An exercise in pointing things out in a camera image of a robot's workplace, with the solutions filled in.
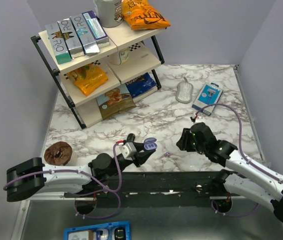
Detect lavender earbud charging case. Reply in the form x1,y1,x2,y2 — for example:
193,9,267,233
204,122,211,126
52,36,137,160
143,137,158,151

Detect purple earbud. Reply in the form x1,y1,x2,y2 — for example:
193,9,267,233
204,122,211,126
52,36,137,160
164,152,171,157

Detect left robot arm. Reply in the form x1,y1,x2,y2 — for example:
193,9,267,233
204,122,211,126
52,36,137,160
3,137,158,202

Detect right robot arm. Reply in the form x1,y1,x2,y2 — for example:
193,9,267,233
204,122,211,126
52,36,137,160
176,122,283,223

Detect brown snack bag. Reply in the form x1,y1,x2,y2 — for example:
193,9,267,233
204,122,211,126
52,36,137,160
96,84,136,120

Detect blue razor package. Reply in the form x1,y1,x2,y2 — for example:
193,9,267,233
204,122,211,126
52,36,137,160
192,82,224,116

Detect blue chips bag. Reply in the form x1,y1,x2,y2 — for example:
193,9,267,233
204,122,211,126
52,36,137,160
125,73,157,99

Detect three tier shelf rack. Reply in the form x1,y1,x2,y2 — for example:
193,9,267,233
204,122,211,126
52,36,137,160
31,22,165,129

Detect blue tray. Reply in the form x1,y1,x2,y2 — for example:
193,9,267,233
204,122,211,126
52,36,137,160
63,221,132,240

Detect orange snack bag middle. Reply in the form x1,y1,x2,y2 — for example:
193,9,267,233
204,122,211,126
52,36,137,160
66,64,109,96

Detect white cup middle shelf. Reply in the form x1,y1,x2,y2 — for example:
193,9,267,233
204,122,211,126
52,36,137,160
109,47,130,66

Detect silver blue toothpaste box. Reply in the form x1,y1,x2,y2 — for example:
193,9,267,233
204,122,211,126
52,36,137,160
70,14,100,56

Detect purple white box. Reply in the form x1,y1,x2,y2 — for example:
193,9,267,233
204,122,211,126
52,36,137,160
82,10,110,48

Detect silver brown toothpaste box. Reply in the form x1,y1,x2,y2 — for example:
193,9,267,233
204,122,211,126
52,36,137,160
57,18,85,59

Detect teal silver toothpaste box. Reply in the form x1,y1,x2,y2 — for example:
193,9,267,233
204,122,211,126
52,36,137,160
45,22,72,65

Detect orange chips bag top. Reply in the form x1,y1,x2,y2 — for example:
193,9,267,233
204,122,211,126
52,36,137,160
121,0,171,30

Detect grey printed mug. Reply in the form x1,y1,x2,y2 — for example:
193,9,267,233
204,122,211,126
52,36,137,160
93,0,123,28

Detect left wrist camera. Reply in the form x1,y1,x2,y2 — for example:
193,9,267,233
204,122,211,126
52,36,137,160
119,142,137,159

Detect black mounting rail base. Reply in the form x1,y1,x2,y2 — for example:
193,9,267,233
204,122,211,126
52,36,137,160
74,169,235,214

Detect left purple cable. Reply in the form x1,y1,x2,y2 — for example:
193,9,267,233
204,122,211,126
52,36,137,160
3,141,126,220

